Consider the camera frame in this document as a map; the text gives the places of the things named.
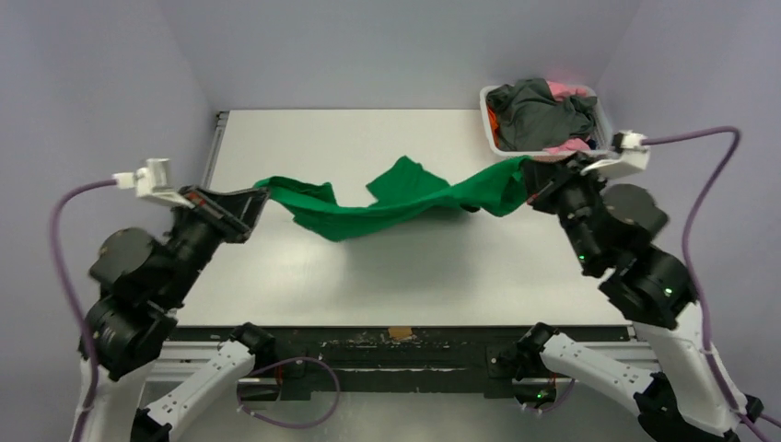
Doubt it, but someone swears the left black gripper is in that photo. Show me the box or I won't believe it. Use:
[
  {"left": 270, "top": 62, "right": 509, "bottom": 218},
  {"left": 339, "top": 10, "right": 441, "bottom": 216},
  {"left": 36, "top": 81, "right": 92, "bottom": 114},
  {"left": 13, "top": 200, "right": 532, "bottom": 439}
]
[{"left": 158, "top": 180, "right": 271, "bottom": 304}]

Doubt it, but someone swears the green t shirt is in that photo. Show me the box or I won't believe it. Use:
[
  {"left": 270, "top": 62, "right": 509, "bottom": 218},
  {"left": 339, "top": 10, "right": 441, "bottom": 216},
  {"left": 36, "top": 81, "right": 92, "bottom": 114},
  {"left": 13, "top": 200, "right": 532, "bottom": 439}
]
[{"left": 254, "top": 156, "right": 530, "bottom": 242}]

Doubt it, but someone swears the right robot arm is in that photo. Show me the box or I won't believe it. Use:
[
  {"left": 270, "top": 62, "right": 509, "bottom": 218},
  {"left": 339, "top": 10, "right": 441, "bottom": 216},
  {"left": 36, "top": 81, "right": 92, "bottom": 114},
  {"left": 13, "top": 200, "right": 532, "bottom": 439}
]
[{"left": 502, "top": 154, "right": 764, "bottom": 441}]

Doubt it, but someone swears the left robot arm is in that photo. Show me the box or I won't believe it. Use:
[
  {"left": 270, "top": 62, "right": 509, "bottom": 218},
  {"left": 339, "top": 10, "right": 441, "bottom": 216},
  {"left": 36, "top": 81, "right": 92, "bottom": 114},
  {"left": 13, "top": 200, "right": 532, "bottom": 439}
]
[{"left": 72, "top": 185, "right": 274, "bottom": 441}]

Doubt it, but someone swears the grey t shirt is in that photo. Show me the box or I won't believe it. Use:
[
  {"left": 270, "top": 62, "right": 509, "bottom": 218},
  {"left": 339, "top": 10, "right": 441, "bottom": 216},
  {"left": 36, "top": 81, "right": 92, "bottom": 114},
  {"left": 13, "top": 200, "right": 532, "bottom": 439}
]
[{"left": 486, "top": 78, "right": 598, "bottom": 151}]

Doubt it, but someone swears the orange t shirt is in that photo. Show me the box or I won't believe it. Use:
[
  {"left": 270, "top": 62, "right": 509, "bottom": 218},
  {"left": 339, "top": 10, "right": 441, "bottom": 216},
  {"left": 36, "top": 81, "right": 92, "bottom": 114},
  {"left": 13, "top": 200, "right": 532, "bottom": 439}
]
[{"left": 486, "top": 106, "right": 499, "bottom": 148}]

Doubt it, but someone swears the white laundry basket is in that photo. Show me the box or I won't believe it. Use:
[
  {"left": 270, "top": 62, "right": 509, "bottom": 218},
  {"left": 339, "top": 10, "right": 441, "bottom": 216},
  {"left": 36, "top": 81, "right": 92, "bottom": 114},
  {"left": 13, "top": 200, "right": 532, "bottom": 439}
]
[{"left": 479, "top": 86, "right": 613, "bottom": 157}]

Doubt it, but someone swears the pink t shirt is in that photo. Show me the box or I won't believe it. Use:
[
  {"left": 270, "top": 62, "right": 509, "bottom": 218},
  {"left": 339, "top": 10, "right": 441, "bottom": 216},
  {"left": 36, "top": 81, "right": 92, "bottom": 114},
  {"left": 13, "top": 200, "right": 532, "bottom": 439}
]
[{"left": 543, "top": 80, "right": 591, "bottom": 155}]

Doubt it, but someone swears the brown tape piece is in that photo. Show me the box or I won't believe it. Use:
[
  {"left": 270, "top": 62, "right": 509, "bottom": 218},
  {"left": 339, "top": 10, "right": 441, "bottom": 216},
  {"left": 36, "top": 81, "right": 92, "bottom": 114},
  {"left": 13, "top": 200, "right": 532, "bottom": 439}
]
[{"left": 388, "top": 326, "right": 414, "bottom": 342}]

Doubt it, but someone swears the left side aluminium rail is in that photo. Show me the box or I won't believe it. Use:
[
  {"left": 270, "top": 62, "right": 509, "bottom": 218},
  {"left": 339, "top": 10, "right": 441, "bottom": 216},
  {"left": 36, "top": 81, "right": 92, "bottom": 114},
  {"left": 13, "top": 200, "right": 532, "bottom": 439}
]
[{"left": 173, "top": 110, "right": 230, "bottom": 191}]

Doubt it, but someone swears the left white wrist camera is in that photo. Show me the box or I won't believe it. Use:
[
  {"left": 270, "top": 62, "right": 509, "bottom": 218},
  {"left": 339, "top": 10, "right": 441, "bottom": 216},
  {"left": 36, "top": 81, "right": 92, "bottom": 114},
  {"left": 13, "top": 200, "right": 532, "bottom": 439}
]
[{"left": 112, "top": 158, "right": 193, "bottom": 208}]

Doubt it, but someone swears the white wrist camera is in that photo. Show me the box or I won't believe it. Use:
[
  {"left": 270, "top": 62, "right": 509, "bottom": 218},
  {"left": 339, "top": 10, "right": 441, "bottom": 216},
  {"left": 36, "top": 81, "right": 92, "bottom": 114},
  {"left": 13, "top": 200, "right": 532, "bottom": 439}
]
[
  {"left": 112, "top": 158, "right": 193, "bottom": 208},
  {"left": 580, "top": 131, "right": 650, "bottom": 180}
]

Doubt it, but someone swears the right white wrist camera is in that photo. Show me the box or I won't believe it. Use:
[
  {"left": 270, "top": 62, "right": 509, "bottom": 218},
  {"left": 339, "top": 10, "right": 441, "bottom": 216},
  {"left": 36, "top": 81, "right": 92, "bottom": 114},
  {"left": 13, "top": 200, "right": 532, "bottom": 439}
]
[{"left": 580, "top": 131, "right": 650, "bottom": 180}]

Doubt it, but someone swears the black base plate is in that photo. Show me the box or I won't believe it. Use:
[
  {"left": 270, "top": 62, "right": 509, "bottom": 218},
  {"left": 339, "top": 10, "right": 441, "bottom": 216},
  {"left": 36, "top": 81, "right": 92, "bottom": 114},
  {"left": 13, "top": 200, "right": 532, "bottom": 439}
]
[{"left": 149, "top": 326, "right": 630, "bottom": 401}]

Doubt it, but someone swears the aluminium frame rail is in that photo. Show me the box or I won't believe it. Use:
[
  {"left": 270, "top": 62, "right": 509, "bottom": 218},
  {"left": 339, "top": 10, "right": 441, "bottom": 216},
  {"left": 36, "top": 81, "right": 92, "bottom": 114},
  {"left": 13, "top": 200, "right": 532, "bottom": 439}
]
[{"left": 112, "top": 338, "right": 682, "bottom": 442}]

